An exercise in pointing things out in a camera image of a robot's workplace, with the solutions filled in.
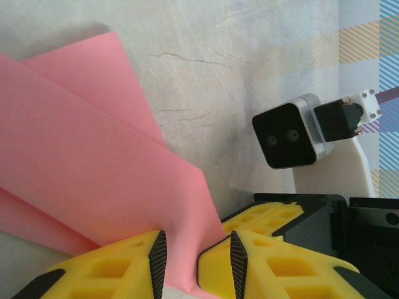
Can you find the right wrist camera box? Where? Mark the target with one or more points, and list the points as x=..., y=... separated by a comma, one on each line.
x=286, y=137

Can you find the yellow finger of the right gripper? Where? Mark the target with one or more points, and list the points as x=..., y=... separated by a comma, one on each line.
x=249, y=229
x=294, y=209

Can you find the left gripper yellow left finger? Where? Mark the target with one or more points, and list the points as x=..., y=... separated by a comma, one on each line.
x=78, y=268

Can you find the pink cloth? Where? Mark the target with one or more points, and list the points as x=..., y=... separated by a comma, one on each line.
x=93, y=140

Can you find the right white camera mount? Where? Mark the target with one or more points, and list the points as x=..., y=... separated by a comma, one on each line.
x=336, y=174

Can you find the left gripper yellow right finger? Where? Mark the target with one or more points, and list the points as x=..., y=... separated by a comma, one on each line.
x=262, y=252

